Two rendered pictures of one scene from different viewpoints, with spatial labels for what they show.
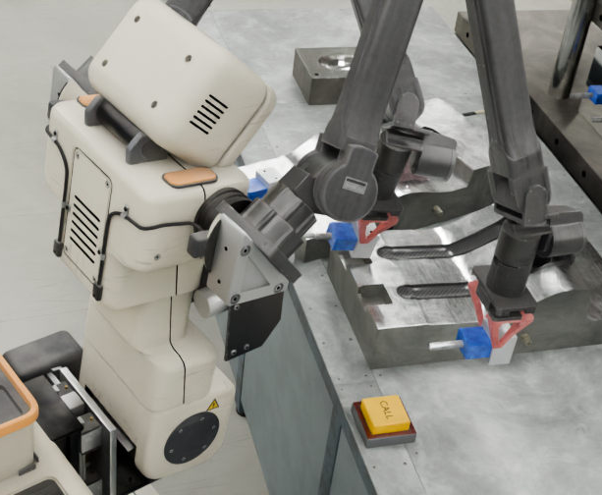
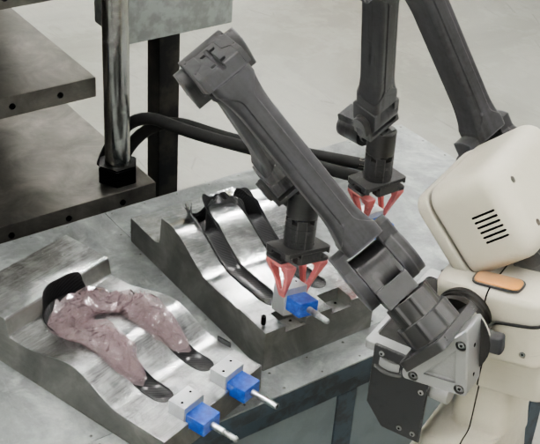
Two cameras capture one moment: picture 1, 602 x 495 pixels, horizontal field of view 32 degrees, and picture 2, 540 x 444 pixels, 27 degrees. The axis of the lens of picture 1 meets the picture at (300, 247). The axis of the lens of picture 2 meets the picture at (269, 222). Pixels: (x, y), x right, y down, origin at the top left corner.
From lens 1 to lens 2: 250 cm
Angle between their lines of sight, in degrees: 83
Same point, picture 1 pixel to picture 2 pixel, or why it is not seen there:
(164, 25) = (519, 156)
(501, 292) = (391, 173)
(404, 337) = not seen: hidden behind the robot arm
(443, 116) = (7, 284)
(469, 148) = (69, 262)
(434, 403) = not seen: hidden behind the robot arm
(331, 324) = (333, 355)
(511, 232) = (391, 133)
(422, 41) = not seen: outside the picture
